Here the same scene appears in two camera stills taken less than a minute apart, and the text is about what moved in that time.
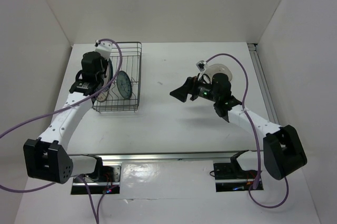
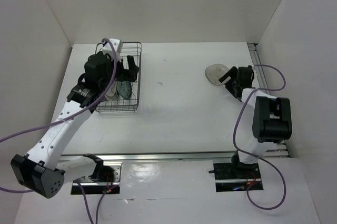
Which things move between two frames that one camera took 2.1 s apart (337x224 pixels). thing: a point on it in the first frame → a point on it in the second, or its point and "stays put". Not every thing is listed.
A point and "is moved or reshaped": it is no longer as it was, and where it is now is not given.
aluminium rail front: x=220 y=157 stays put
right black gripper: x=190 y=87 → x=232 y=72
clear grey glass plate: x=216 y=68 stays put
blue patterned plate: x=124 y=85 stays put
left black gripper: x=105 y=62 → x=129 y=75
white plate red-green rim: x=109 y=74 is moved or reshaped
